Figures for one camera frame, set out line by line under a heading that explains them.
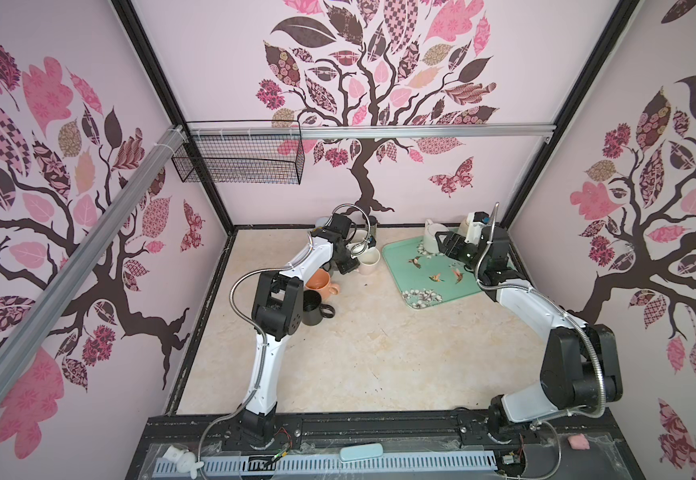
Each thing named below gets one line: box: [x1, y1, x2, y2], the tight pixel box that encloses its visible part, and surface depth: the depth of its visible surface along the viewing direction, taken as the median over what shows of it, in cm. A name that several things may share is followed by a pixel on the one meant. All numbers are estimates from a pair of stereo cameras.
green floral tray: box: [382, 236, 482, 309], surface depth 106 cm
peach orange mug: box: [305, 268, 340, 301], surface depth 96 cm
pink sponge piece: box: [567, 434, 591, 450], surface depth 72 cm
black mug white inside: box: [302, 290, 336, 326], surface depth 93 cm
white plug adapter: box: [162, 444, 204, 479], surface depth 69 cm
